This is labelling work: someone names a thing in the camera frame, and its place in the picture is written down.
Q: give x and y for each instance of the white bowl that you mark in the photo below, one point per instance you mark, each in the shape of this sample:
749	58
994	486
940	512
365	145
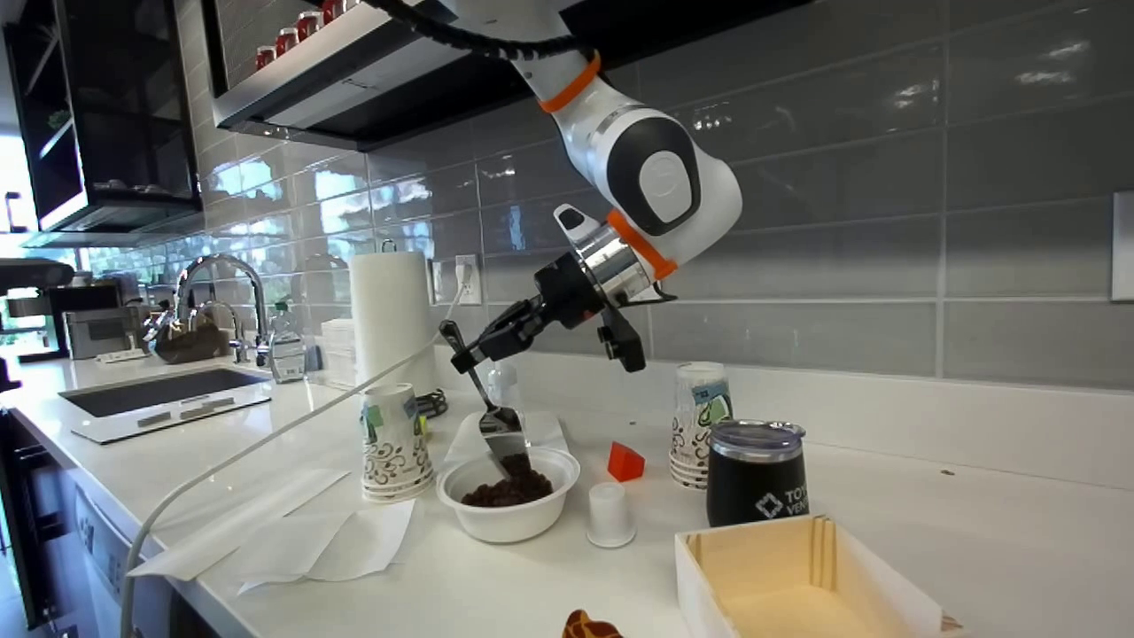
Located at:
507	526

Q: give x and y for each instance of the kitchen sink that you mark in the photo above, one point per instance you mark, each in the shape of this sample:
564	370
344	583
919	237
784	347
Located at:
153	393

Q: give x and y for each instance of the red cup on shelf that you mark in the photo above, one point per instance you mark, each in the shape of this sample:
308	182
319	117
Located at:
262	58
308	25
335	7
283	44

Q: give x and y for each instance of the white wall plate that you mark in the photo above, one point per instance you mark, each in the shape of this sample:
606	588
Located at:
1124	250

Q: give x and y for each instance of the light wooden box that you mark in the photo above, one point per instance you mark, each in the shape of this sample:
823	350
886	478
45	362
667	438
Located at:
766	589

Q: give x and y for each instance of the dark sink caddy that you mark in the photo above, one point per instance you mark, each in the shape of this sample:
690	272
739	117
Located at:
192	347

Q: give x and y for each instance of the white paper towel roll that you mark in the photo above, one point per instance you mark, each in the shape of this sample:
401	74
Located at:
392	319

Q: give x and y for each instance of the printed paper cup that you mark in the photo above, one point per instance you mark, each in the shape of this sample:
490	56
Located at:
394	461
694	438

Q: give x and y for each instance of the dark glass door cabinet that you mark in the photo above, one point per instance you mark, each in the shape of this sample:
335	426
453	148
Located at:
118	117

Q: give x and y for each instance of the small white plastic cup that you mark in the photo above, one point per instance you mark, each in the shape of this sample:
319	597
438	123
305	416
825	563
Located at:
610	519

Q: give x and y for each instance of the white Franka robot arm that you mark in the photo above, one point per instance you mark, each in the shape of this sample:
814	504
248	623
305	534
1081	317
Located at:
659	180

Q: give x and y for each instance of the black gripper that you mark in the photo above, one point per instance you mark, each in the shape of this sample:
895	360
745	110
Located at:
573	297

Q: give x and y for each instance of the red plastic block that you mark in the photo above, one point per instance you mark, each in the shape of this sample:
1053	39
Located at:
626	466

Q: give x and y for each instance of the dark overhead cabinet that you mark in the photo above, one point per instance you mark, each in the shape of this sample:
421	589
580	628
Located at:
709	30

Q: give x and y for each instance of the black coffee machine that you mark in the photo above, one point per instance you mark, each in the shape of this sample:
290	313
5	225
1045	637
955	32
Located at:
38	297

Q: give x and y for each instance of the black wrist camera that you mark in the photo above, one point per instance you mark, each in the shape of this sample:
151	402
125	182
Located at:
621	341

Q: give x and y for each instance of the black tumbler with clear lid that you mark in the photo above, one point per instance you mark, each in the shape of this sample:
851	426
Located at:
757	484

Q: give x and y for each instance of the chrome faucet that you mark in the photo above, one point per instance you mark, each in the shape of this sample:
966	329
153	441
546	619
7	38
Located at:
258	319

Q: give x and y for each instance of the brown beans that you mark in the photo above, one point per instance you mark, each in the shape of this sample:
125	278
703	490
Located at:
507	490

